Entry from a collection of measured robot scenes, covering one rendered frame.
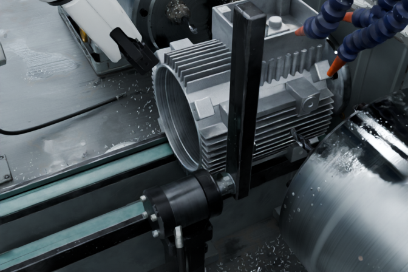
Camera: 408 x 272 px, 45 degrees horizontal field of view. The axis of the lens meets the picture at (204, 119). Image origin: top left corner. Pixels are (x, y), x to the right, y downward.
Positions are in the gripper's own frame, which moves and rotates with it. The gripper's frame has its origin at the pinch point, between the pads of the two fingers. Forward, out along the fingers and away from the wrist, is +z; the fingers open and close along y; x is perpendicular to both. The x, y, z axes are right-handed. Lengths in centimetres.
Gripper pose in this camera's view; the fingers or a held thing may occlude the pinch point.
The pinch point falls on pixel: (141, 57)
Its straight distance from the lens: 68.6
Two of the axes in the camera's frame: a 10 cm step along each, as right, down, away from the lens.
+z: 4.4, 4.9, 7.5
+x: 7.7, -6.4, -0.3
